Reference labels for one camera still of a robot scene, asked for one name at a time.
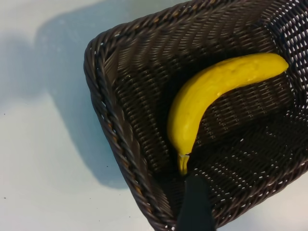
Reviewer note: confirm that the yellow banana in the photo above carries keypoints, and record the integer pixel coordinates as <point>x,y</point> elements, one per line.
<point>192,101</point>

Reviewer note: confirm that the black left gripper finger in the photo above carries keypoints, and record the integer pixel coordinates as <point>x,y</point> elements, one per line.
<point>196,207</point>

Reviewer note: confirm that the dark brown wicker basket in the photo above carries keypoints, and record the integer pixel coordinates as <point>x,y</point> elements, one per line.
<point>149,79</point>

